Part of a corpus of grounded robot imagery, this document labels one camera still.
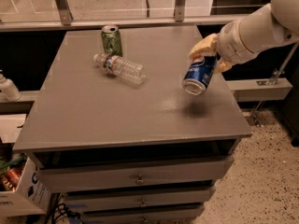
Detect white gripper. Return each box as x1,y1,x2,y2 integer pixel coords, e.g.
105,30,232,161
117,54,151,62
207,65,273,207
189,19,258,74

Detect blue pepsi can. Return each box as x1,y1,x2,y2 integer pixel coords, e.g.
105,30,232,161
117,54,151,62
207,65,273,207
182,56,217,95

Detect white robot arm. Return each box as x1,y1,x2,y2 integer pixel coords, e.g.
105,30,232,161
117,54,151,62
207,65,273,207
189,0,299,73

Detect green soda can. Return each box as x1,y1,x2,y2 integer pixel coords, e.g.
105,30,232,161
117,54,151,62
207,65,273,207
101,24,122,56

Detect orange can in box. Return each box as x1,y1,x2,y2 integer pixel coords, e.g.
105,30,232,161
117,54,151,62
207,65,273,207
2,167,21,190

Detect clear plastic water bottle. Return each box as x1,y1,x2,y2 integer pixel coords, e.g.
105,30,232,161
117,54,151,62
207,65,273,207
93,53,146,86

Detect grey drawer cabinet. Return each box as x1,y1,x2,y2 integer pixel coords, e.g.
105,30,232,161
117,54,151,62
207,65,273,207
12,25,253,224

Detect bottom grey drawer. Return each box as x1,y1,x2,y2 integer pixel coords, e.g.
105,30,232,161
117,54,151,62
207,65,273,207
81,204,204,224

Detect grey drawer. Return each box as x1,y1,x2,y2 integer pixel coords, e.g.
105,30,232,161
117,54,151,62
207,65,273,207
81,204,204,224
64,185,215,212
36,155,234,193

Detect top grey drawer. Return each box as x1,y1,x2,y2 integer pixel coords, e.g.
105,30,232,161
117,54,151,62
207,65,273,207
36,155,234,193

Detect middle grey drawer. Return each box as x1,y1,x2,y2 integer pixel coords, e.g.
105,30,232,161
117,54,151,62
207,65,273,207
64,185,215,212

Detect white plastic bottle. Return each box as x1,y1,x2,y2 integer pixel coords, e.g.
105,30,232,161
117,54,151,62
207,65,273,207
0,73,21,101

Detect white cardboard box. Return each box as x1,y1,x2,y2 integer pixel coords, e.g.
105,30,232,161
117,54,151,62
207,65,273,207
0,159,51,217

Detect right metal bracket post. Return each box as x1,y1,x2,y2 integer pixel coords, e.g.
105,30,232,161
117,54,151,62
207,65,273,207
249,42,299,127

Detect metal bracket post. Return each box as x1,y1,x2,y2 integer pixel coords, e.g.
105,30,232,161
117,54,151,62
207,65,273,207
55,0,73,26
174,0,186,21
249,42,299,127

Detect middle metal bracket post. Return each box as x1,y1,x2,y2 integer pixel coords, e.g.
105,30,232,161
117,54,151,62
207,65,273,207
174,0,186,21

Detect left metal bracket post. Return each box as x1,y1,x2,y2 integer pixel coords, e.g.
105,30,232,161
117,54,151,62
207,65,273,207
55,0,73,26

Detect black cables under cabinet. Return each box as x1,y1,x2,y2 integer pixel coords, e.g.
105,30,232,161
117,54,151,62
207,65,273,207
43,193,84,224

